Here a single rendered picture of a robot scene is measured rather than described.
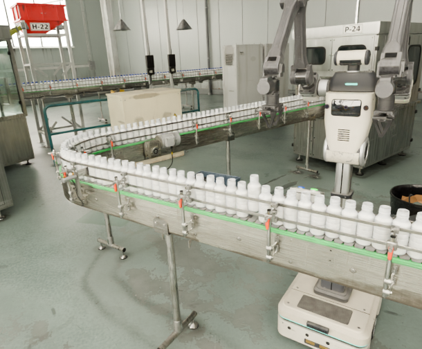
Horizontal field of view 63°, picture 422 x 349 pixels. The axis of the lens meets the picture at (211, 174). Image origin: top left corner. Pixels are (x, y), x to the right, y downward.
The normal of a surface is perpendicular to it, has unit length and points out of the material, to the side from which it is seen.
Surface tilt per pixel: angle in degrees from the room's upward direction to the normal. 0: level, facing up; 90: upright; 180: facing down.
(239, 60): 90
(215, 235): 90
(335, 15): 90
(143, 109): 90
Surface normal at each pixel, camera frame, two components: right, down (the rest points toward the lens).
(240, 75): 0.63, 0.24
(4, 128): 0.84, 0.14
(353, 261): -0.55, 0.30
